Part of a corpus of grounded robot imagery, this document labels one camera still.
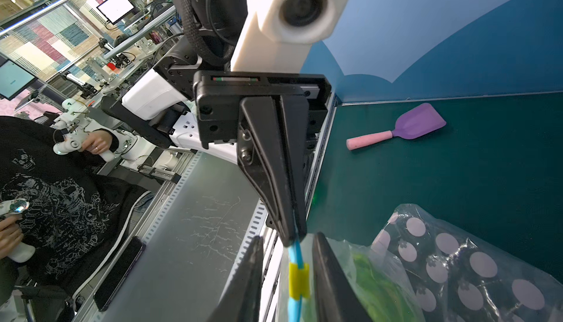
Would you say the computer monitor screen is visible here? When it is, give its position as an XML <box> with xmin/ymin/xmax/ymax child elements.
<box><xmin>96</xmin><ymin>0</ymin><xmax>135</xmax><ymax>24</ymax></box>

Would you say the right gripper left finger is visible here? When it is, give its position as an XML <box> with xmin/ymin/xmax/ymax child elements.
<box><xmin>208</xmin><ymin>235</ymin><xmax>264</xmax><ymax>322</ymax></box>

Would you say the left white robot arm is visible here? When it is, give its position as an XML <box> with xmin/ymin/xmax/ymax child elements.
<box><xmin>110</xmin><ymin>0</ymin><xmax>348</xmax><ymax>247</ymax></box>

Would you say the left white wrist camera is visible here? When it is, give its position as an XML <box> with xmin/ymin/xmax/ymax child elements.
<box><xmin>230</xmin><ymin>0</ymin><xmax>348</xmax><ymax>74</ymax></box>

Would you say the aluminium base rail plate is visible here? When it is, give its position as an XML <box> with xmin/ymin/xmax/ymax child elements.
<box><xmin>72</xmin><ymin>92</ymin><xmax>340</xmax><ymax>322</ymax></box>

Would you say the black smartphone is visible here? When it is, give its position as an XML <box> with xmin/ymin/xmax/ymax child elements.
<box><xmin>94</xmin><ymin>236</ymin><xmax>146</xmax><ymax>312</ymax></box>

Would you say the person in black sweater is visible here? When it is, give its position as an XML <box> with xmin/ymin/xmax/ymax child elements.
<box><xmin>1</xmin><ymin>116</ymin><xmax>152</xmax><ymax>299</ymax></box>

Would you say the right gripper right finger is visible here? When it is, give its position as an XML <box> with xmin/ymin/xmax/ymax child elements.
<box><xmin>312</xmin><ymin>232</ymin><xmax>372</xmax><ymax>322</ymax></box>

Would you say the blue-zip bag with cabbages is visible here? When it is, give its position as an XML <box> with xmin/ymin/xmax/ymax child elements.
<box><xmin>275</xmin><ymin>233</ymin><xmax>425</xmax><ymax>321</ymax></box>

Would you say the operator hand on controller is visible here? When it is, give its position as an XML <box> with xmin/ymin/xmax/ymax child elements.
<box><xmin>81</xmin><ymin>130</ymin><xmax>113</xmax><ymax>155</ymax></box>

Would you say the pink-zip dotted zip-top bag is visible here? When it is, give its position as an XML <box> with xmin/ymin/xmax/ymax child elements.
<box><xmin>372</xmin><ymin>204</ymin><xmax>562</xmax><ymax>321</ymax></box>

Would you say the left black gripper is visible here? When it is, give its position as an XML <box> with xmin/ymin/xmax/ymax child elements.
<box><xmin>193</xmin><ymin>71</ymin><xmax>331</xmax><ymax>247</ymax></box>

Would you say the operator lower hand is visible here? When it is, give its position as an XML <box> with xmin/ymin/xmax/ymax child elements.
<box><xmin>0</xmin><ymin>214</ymin><xmax>23</xmax><ymax>259</ymax></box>

